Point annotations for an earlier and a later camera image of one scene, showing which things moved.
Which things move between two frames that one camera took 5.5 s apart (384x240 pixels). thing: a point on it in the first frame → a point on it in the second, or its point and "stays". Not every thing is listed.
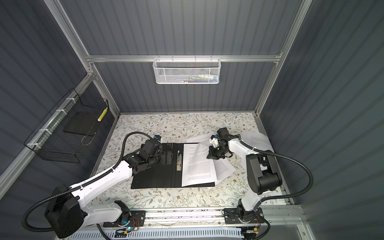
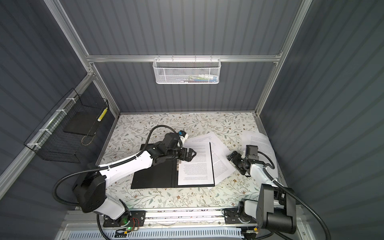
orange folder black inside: [164, 175] stays
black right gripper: [211, 154] → [236, 159]
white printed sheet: [197, 169] stays
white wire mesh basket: [186, 71] stays
